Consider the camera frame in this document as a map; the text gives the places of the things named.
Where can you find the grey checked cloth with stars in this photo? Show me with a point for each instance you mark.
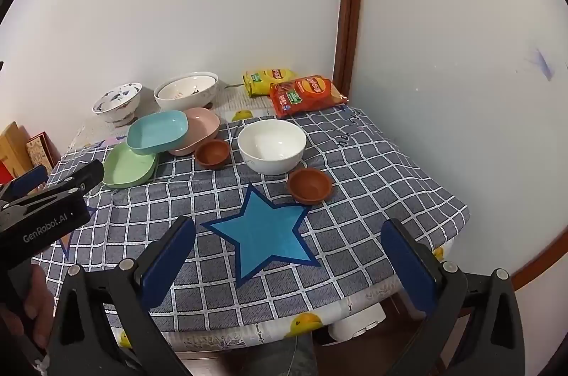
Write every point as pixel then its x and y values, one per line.
pixel 355 189

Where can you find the brown wooden door frame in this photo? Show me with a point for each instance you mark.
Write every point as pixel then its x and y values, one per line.
pixel 350 3

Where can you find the person's left hand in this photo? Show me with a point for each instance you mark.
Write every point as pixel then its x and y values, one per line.
pixel 42 309

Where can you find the plain white bowl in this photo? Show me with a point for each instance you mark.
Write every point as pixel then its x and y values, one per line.
pixel 270 140

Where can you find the green plate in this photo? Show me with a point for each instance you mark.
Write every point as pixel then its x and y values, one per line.
pixel 126 172

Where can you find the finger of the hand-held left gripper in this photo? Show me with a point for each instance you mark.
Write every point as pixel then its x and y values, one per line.
pixel 84 176
pixel 29 180

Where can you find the patterned cardboard box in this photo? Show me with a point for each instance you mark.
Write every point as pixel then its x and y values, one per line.
pixel 42 152

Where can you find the blue patterned white bowl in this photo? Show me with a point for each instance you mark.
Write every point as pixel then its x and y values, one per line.
pixel 116 98

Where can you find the pink plate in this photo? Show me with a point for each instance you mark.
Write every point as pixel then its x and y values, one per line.
pixel 202 125

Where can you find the brown wooden baseboard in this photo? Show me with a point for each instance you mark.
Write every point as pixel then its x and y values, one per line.
pixel 539 258

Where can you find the blue plate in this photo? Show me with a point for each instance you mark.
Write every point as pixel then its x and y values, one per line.
pixel 155 132

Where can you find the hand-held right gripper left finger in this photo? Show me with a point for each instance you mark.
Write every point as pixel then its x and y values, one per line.
pixel 166 265

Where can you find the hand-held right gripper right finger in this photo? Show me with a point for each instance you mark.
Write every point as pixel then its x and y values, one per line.
pixel 410 265

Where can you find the white plastic container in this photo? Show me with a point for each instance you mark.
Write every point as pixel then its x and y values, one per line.
pixel 357 325

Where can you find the yellow chip bag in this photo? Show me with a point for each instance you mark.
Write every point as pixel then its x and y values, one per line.
pixel 262 81

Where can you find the large white bowl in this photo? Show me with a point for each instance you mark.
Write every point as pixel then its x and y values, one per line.
pixel 186 104

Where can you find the small brown bowl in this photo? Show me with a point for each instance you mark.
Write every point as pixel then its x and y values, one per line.
pixel 309 185
pixel 212 152

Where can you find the floral plastic tablecloth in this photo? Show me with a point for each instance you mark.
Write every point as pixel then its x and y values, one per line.
pixel 230 105

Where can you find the white bowl with orange print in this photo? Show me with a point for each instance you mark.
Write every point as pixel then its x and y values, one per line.
pixel 182 89

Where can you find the red chip bag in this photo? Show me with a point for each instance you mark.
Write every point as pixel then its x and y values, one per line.
pixel 306 94

